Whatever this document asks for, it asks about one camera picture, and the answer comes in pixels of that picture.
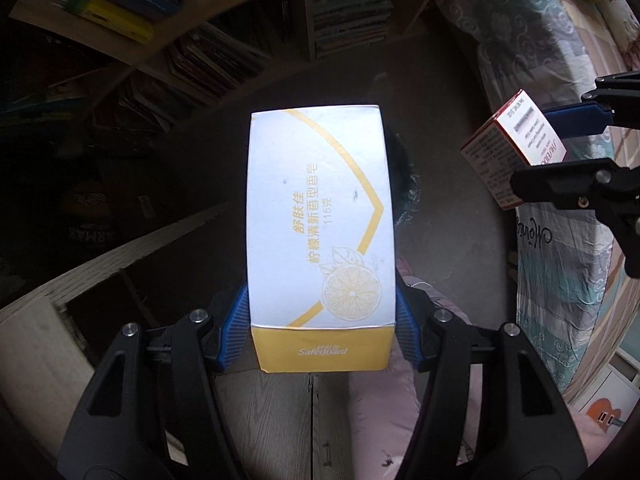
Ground wooden bookshelf with books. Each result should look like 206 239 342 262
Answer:
3 0 430 104

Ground white and gold soap box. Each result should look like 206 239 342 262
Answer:
246 104 396 373

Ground patterned bed quilt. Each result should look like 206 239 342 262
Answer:
437 0 639 400

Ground small white red-trimmed box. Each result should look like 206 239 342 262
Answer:
461 89 566 210

